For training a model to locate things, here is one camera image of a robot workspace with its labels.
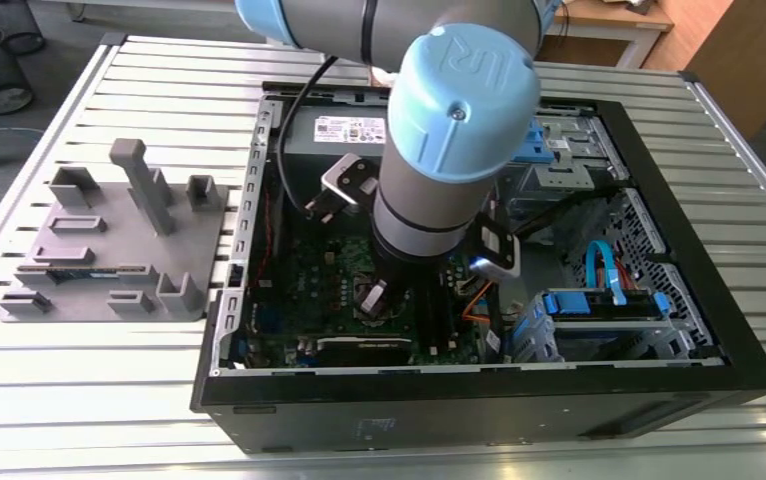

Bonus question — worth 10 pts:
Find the metal disk bay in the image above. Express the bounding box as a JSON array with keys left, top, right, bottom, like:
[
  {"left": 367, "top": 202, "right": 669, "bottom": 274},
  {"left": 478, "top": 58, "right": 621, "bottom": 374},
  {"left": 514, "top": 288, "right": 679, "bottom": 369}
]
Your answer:
[
  {"left": 493, "top": 105, "right": 631, "bottom": 217},
  {"left": 506, "top": 289, "right": 718, "bottom": 364}
]

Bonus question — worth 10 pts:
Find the RAM stick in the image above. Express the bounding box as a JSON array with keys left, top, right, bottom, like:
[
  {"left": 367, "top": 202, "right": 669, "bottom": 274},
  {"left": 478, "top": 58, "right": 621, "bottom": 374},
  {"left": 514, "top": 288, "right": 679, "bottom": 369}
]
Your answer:
[{"left": 46, "top": 269, "right": 122, "bottom": 281}]

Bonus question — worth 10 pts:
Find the green motherboard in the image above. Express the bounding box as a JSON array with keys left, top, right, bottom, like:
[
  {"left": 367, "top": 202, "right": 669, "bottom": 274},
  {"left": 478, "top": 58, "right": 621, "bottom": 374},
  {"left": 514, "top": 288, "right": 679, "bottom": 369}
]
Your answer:
[{"left": 247, "top": 233, "right": 489, "bottom": 369}]

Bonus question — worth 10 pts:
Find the grey parts rack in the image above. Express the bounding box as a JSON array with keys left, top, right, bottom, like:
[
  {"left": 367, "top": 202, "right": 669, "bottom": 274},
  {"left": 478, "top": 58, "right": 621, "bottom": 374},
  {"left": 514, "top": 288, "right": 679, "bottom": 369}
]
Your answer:
[{"left": 0, "top": 138, "right": 231, "bottom": 324}]

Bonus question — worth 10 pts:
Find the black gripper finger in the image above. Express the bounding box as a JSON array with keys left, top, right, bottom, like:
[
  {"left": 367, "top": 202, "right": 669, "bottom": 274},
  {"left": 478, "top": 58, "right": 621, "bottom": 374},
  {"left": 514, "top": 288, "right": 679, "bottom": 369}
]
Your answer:
[{"left": 355, "top": 277, "right": 395, "bottom": 321}]

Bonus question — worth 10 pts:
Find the blue disk carrier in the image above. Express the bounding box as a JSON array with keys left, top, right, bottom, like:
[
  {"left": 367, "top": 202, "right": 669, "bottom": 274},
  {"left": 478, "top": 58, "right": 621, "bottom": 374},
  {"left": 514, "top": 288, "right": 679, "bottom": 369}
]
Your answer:
[
  {"left": 541, "top": 290, "right": 670, "bottom": 322},
  {"left": 509, "top": 307, "right": 562, "bottom": 362},
  {"left": 507, "top": 119, "right": 557, "bottom": 164}
]

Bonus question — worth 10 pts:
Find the black power wire bundle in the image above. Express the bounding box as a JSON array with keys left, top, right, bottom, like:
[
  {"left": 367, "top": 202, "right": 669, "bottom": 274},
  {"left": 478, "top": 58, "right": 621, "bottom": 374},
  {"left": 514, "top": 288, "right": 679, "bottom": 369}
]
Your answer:
[{"left": 453, "top": 185, "right": 625, "bottom": 301}]

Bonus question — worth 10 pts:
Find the grey power supply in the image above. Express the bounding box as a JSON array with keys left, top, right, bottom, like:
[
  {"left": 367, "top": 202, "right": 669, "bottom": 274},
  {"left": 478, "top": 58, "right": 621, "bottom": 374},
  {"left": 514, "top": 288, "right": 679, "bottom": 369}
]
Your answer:
[{"left": 268, "top": 105, "right": 398, "bottom": 236}]

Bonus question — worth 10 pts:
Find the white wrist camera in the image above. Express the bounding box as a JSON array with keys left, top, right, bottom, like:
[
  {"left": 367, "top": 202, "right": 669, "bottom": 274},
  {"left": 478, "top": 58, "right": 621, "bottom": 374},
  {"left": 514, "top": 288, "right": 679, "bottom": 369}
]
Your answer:
[
  {"left": 320, "top": 153, "right": 383, "bottom": 224},
  {"left": 469, "top": 212, "right": 526, "bottom": 282}
]

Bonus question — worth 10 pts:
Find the blue VGA port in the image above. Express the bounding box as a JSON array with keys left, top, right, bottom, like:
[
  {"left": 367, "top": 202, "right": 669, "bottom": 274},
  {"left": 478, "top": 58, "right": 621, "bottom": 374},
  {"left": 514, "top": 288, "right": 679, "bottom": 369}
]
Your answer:
[{"left": 254, "top": 305, "right": 284, "bottom": 334}]

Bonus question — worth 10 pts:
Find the black camera cable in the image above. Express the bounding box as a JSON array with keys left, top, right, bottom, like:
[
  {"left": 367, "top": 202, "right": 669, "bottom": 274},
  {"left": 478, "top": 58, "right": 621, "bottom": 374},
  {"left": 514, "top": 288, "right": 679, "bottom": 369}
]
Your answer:
[{"left": 274, "top": 53, "right": 343, "bottom": 217}]

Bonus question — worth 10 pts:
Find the black PC case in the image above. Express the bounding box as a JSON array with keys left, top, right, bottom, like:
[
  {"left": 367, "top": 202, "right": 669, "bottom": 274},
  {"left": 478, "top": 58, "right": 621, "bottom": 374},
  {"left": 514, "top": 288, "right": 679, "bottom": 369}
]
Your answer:
[{"left": 188, "top": 79, "right": 766, "bottom": 457}]

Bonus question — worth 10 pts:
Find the blue data wire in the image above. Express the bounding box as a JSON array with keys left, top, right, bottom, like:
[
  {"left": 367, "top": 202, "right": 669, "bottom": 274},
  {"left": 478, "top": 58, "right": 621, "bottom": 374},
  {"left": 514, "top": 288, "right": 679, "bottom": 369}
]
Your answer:
[{"left": 585, "top": 239, "right": 629, "bottom": 306}]

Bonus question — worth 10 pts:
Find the wooden top desk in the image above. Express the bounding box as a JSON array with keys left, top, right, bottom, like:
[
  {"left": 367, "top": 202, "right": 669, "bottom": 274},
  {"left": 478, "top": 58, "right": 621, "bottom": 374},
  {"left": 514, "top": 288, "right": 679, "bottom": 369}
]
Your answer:
[{"left": 542, "top": 0, "right": 677, "bottom": 71}]

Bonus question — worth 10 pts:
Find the black RAM slot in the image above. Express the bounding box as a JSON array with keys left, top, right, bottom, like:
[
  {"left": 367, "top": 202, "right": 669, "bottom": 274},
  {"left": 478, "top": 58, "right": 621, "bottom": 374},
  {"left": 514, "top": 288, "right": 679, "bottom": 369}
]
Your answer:
[
  {"left": 419, "top": 289, "right": 438, "bottom": 354},
  {"left": 426, "top": 288, "right": 446, "bottom": 353},
  {"left": 434, "top": 287, "right": 454, "bottom": 352}
]

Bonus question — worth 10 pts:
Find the brown wooden cabinet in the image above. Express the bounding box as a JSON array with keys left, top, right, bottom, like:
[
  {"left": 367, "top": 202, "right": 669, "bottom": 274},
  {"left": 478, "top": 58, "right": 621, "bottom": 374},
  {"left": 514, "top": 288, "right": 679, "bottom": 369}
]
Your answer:
[{"left": 642, "top": 0, "right": 766, "bottom": 139}]

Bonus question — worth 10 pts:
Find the orange data wire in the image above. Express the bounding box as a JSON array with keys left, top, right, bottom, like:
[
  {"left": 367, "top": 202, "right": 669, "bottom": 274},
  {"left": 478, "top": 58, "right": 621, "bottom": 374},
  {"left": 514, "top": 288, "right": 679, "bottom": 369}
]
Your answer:
[{"left": 461, "top": 282, "right": 502, "bottom": 322}]

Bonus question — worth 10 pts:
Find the CPU socket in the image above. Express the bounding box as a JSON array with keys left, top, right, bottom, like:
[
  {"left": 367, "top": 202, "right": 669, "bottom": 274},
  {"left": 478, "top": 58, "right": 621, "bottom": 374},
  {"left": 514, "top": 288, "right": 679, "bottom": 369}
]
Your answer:
[{"left": 353, "top": 279, "right": 409, "bottom": 321}]

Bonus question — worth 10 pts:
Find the black graphics card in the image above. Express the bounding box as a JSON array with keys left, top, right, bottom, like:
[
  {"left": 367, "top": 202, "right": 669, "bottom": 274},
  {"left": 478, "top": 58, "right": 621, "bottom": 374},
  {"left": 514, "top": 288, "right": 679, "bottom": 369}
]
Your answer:
[{"left": 296, "top": 334, "right": 419, "bottom": 367}]

